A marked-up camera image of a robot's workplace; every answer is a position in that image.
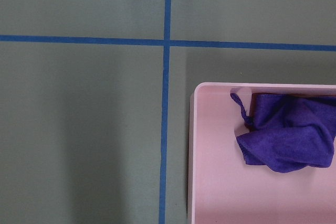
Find purple microfiber cloth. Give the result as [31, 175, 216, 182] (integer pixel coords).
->
[230, 93, 335, 173]

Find pink plastic tray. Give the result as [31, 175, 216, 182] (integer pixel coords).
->
[187, 82, 335, 223]

